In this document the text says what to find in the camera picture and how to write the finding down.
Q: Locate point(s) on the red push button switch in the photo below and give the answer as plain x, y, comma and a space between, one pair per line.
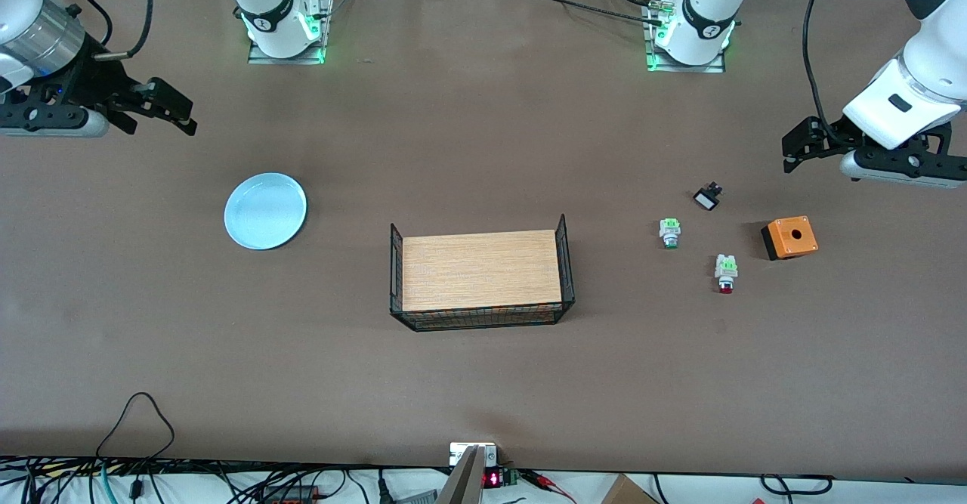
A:
727, 270

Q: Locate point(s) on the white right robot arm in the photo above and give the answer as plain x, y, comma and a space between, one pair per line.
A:
30, 5

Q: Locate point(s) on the brown cardboard box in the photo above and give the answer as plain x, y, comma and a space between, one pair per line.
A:
627, 493

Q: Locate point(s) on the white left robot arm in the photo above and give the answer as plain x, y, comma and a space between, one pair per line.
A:
922, 58

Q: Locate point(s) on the orange button enclosure box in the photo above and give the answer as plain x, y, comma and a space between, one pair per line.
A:
792, 238

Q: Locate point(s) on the green push button switch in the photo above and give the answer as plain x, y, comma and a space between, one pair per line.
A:
670, 230

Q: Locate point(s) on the small black white switch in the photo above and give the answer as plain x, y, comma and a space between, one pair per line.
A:
707, 199

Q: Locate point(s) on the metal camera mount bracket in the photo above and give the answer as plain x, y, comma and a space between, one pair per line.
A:
468, 474

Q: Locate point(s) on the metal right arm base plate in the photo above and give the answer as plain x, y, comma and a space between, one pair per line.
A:
261, 57

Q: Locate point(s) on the light blue plate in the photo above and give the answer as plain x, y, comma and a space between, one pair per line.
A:
264, 211

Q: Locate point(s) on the red digit display module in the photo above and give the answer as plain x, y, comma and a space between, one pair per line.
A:
492, 479

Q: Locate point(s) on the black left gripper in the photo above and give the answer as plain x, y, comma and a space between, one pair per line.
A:
822, 135

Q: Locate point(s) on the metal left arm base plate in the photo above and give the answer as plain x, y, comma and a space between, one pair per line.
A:
714, 67

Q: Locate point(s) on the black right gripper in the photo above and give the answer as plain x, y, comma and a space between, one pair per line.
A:
92, 81

